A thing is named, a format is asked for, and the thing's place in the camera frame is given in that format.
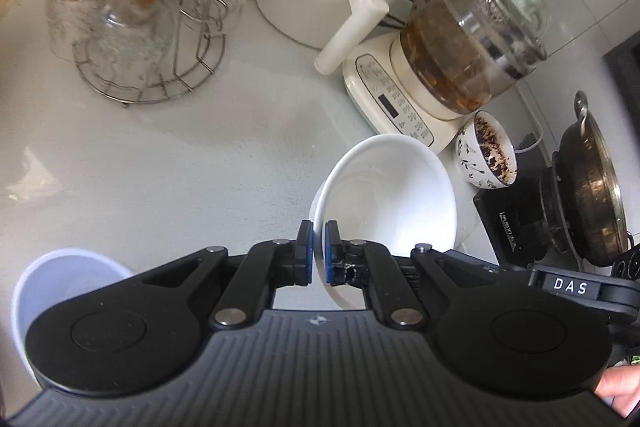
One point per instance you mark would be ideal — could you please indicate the black induction cooker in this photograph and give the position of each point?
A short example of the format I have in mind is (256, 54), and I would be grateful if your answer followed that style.
(510, 217)

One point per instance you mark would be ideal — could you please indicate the person's right hand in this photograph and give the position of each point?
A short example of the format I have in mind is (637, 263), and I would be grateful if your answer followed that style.
(622, 389)

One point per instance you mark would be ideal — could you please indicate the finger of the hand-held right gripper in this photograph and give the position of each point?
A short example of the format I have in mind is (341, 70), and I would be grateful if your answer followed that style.
(565, 287)

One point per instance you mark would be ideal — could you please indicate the cream kettle base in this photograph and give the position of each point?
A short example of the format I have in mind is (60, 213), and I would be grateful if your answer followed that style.
(380, 97)

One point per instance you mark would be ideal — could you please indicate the leaf-patterned white bowl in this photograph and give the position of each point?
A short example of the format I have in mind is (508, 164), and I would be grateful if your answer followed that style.
(472, 162)

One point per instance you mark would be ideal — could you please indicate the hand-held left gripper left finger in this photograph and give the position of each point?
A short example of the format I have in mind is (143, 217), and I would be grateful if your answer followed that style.
(306, 252)

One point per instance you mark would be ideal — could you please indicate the steel wok with lid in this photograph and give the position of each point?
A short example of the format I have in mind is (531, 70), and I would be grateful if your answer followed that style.
(590, 187)

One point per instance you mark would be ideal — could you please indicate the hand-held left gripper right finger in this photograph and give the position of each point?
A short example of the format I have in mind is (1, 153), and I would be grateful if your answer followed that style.
(331, 252)

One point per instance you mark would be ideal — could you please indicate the glass kettle with tea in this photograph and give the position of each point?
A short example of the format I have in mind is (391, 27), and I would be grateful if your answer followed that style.
(465, 52)

